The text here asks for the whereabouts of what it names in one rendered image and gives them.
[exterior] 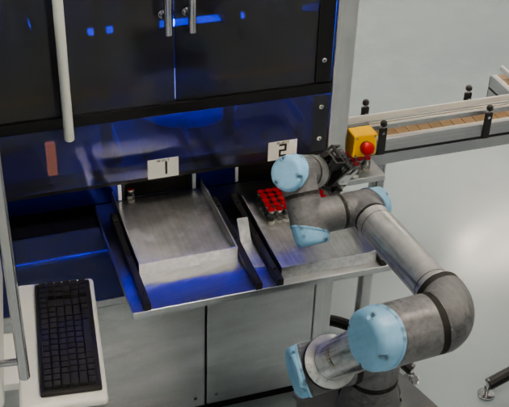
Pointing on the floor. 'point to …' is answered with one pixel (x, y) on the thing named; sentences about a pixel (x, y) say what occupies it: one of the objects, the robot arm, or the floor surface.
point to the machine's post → (337, 127)
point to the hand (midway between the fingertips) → (339, 175)
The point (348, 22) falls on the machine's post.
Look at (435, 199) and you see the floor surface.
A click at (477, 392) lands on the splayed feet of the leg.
